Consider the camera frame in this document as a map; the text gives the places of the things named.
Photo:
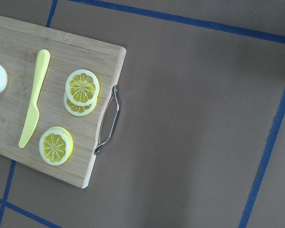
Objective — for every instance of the metal board handle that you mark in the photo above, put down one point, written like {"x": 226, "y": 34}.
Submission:
{"x": 114, "y": 94}

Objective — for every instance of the yellow plastic knife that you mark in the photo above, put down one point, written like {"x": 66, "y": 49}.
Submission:
{"x": 32, "y": 117}

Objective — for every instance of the lower stacked lemon slice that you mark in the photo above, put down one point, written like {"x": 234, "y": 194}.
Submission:
{"x": 78, "y": 110}

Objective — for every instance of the upper lemon slice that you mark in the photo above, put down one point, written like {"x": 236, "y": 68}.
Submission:
{"x": 82, "y": 87}

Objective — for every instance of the separate lemon slice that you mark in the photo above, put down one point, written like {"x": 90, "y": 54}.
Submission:
{"x": 56, "y": 145}

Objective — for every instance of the bamboo cutting board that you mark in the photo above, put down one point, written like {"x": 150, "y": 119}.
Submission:
{"x": 20, "y": 43}

